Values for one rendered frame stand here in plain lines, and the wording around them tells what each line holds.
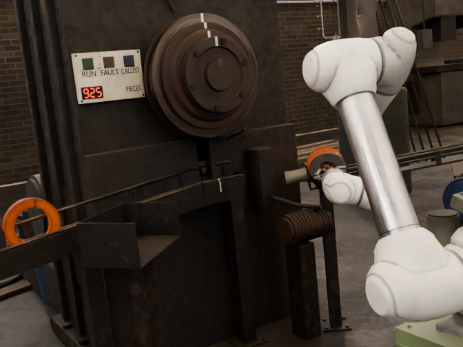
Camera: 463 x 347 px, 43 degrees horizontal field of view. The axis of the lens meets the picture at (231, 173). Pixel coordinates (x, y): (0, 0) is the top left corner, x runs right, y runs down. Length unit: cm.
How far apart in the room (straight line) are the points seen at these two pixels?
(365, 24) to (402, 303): 522
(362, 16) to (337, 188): 457
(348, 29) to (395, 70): 502
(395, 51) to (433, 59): 888
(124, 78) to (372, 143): 109
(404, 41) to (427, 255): 58
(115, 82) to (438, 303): 139
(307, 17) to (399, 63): 898
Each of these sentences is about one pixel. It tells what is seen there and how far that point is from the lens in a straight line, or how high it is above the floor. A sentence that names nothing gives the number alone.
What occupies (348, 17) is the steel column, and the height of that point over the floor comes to 162.
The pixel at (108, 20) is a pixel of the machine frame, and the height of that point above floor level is 135.
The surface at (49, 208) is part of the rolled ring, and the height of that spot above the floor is 73.
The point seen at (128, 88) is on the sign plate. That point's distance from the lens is 229.
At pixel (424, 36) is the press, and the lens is 982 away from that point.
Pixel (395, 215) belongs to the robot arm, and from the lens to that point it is 149.
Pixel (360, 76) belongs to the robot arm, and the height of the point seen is 107.
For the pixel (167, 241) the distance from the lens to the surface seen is 192.
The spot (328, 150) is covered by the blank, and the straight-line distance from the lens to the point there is 250.
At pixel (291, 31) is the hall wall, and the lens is 1039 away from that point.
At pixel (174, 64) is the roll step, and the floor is 117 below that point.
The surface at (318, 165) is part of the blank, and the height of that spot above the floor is 71.
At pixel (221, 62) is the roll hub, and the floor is 116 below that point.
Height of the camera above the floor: 110
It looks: 9 degrees down
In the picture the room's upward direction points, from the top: 6 degrees counter-clockwise
